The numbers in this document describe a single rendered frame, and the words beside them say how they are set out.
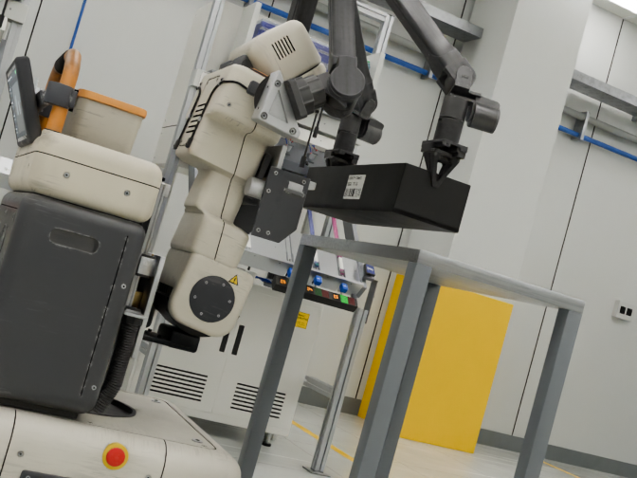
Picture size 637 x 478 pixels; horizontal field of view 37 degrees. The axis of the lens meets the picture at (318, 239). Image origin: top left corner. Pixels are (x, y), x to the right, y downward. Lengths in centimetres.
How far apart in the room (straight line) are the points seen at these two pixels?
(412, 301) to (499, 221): 363
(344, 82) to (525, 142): 375
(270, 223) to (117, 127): 39
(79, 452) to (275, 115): 78
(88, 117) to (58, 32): 324
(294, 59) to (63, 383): 87
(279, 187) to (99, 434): 66
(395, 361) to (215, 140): 63
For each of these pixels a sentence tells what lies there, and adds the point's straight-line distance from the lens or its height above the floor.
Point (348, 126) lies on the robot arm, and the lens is 263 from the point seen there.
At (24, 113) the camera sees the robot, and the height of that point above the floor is 84.
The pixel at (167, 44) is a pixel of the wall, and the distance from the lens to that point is 541.
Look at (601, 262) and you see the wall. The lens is 681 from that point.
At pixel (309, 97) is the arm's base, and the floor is 104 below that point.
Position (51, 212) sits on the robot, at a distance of 189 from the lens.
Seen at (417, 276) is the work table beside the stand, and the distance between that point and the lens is 205.
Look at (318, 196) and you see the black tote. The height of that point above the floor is 89.
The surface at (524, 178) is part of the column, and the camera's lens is 575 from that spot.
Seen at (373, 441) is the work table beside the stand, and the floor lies 38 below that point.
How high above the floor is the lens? 65
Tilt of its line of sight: 3 degrees up
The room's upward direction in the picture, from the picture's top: 16 degrees clockwise
